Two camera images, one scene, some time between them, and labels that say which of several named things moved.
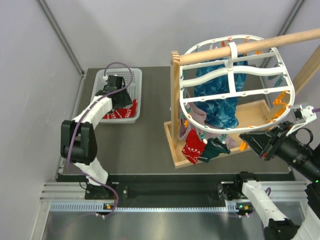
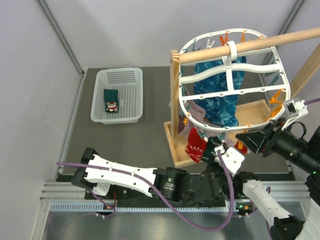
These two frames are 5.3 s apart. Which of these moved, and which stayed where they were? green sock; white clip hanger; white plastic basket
Moved: white clip hanger
Stayed: green sock; white plastic basket
